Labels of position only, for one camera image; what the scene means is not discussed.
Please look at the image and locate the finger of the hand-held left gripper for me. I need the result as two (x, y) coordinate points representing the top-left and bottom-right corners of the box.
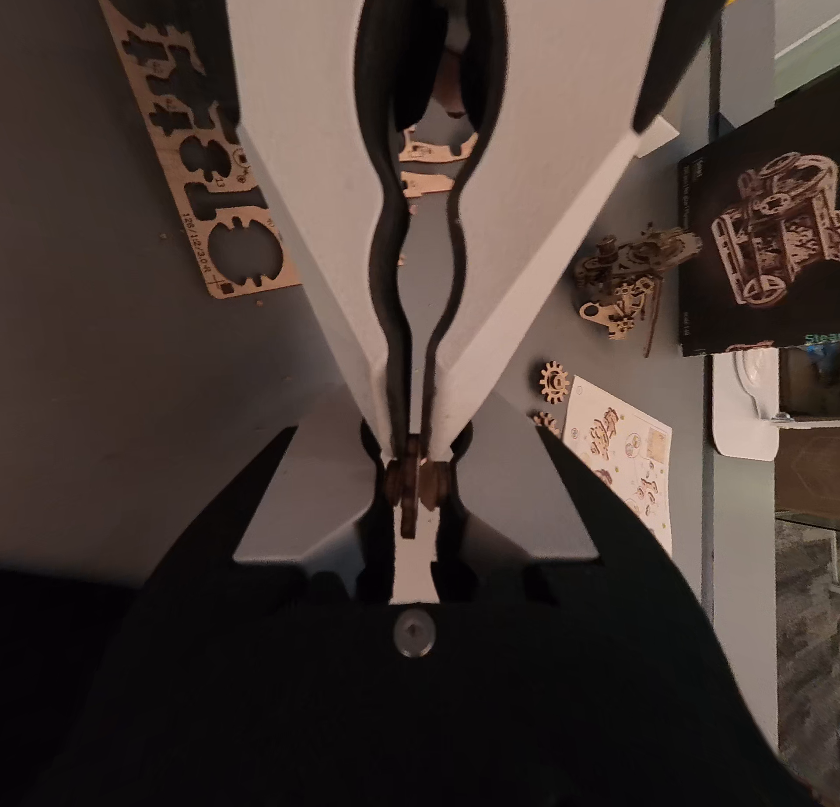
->
(423, 0), (681, 461)
(220, 0), (421, 461)

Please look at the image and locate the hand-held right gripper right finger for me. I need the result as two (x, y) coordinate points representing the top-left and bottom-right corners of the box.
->
(430, 390), (599, 598)

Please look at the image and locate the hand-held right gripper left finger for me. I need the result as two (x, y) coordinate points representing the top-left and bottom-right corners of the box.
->
(233, 400), (396, 598)

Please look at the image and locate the small wooden gear assembly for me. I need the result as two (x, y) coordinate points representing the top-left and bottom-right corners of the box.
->
(382, 434), (452, 540)

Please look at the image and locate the punched-out wooden parts sheet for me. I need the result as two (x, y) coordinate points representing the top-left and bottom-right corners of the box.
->
(85, 0), (304, 300)

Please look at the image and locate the small wooden parts sheet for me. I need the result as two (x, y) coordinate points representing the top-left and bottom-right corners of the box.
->
(397, 121), (481, 199)

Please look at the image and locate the partly built wooden model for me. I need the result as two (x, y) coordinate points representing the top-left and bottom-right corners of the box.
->
(574, 230), (703, 356)

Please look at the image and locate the black model kit box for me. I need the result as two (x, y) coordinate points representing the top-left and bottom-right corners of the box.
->
(677, 85), (840, 358)

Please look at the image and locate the person's left hand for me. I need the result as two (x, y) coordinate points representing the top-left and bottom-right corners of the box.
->
(433, 46), (475, 119)

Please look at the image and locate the small white cardboard box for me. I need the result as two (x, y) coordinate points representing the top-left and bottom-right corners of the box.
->
(635, 115), (681, 160)

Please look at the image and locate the illustrated instruction booklet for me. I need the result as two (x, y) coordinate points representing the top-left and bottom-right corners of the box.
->
(561, 375), (673, 559)

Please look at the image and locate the flat wooden gear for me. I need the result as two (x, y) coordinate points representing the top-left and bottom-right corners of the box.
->
(538, 360), (573, 406)

